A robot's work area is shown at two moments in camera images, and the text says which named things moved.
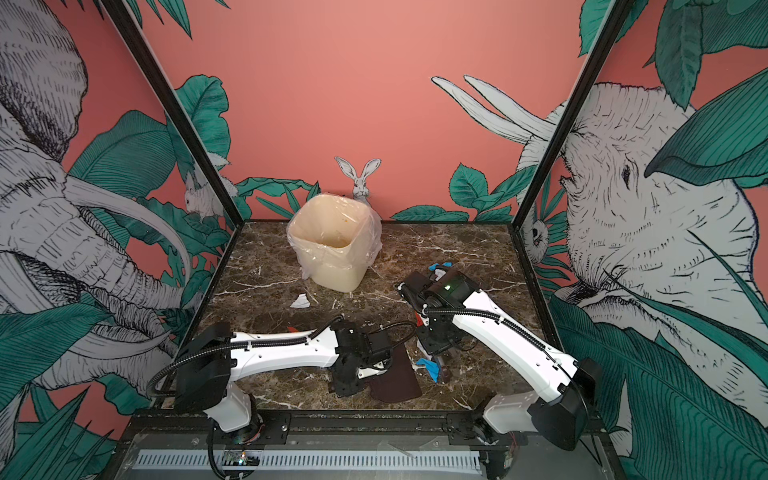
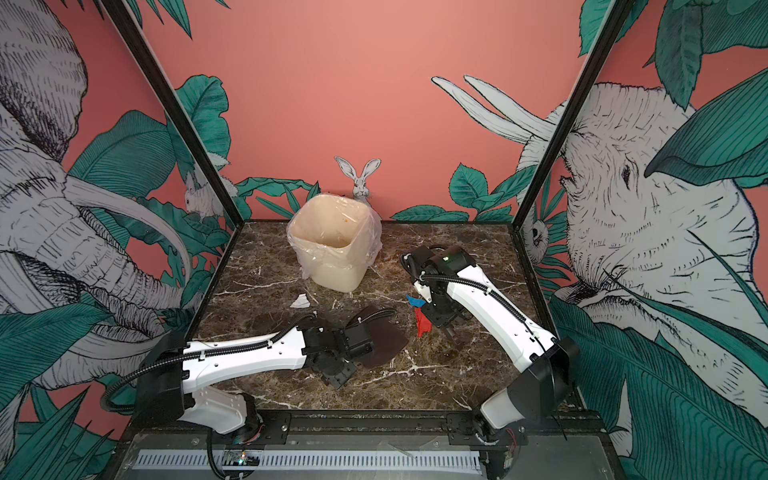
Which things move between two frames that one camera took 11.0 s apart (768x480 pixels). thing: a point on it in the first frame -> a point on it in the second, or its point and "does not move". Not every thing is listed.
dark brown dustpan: x=399 y=383 -> x=385 y=329
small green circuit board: x=239 y=458 does not move
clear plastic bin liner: x=328 y=230 does not move
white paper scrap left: x=301 y=301 does not move
